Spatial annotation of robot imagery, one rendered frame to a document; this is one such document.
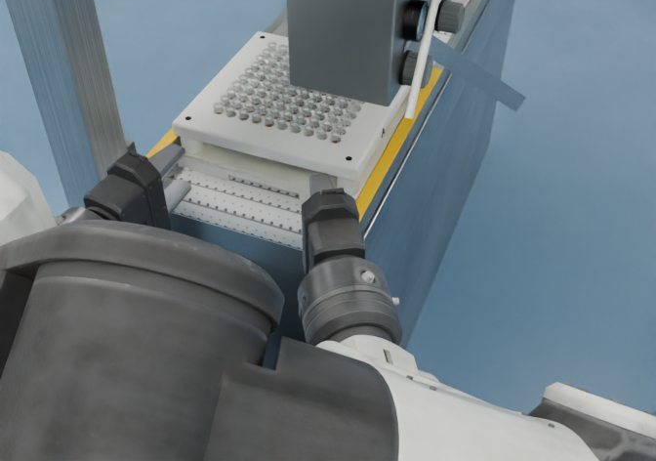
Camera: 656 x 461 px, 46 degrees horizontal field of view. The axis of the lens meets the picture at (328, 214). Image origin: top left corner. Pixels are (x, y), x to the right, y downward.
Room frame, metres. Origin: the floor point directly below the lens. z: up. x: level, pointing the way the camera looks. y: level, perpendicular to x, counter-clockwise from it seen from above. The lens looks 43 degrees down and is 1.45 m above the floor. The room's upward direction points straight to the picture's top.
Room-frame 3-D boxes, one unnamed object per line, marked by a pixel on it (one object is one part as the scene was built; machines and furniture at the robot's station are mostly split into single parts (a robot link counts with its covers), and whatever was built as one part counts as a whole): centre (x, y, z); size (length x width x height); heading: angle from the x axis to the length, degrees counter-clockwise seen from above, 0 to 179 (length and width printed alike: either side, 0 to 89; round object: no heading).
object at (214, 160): (0.84, 0.03, 0.83); 0.24 x 0.24 x 0.02; 68
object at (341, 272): (0.52, -0.01, 0.89); 0.12 x 0.10 x 0.13; 10
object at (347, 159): (0.84, 0.03, 0.88); 0.25 x 0.24 x 0.02; 68
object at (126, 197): (0.59, 0.23, 0.89); 0.12 x 0.10 x 0.13; 150
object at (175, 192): (0.66, 0.18, 0.86); 0.06 x 0.03 x 0.02; 150
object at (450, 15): (0.75, -0.13, 1.05); 0.03 x 0.02 x 0.04; 158
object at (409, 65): (0.64, -0.08, 1.05); 0.03 x 0.02 x 0.05; 158
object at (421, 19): (0.64, -0.08, 1.10); 0.04 x 0.01 x 0.04; 158
